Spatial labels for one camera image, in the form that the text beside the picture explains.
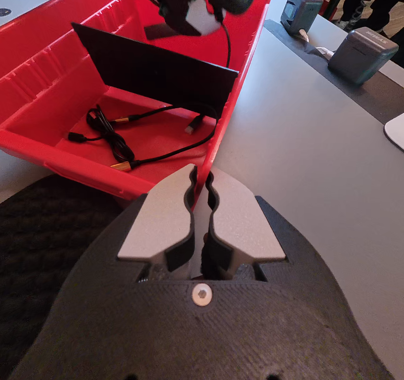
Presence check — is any red plastic bin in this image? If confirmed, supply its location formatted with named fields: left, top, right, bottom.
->
left=0, top=0, right=272, bottom=208

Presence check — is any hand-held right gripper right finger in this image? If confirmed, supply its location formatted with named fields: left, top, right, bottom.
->
left=201, top=171, right=286, bottom=280

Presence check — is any coiled thin black cable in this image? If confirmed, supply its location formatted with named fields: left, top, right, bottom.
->
left=68, top=104, right=137, bottom=163

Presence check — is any thin black usb-c cable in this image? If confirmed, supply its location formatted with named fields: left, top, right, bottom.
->
left=184, top=20, right=232, bottom=134

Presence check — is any black divider panel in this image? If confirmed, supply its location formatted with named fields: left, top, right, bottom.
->
left=71, top=22, right=239, bottom=118

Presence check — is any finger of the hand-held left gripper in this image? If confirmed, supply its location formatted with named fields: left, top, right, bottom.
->
left=185, top=0, right=227, bottom=37

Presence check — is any black cable with gold plugs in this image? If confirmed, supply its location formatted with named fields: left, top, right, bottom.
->
left=110, top=102, right=220, bottom=173

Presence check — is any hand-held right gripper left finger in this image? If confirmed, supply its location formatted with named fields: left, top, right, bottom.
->
left=117, top=164, right=198, bottom=272

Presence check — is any grey charger block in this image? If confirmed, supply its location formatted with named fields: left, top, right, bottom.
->
left=280, top=0, right=324, bottom=36
left=328, top=27, right=399, bottom=85

